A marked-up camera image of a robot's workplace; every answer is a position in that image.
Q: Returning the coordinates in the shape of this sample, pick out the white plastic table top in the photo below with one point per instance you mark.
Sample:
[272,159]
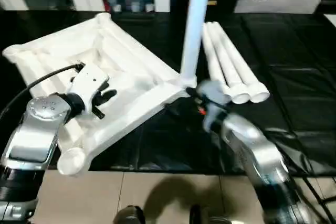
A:
[131,82]

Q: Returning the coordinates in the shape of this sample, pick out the white plastic table leg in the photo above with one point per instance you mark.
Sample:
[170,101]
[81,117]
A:
[239,58]
[211,51]
[195,24]
[225,58]

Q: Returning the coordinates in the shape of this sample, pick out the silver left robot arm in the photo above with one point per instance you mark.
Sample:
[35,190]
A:
[34,134]

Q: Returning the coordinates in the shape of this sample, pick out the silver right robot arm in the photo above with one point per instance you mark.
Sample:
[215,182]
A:
[257,150]

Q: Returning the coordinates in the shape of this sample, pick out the small white jar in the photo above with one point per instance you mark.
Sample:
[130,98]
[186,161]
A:
[117,8]
[149,7]

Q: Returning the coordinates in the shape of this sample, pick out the red bottle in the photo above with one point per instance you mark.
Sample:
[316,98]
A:
[107,5]

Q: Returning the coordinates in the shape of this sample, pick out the patterned white jar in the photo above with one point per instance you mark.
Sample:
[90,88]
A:
[135,6]

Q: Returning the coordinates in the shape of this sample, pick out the black padded work mat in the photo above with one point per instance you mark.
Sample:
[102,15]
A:
[288,58]

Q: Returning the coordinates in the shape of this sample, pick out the black metal stand foot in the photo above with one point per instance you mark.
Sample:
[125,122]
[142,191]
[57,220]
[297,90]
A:
[316,191]

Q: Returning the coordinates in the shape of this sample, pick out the white flat board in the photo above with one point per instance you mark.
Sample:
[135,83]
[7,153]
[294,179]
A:
[331,19]

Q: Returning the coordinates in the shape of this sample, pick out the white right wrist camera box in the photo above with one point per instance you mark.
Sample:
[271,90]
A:
[212,93]

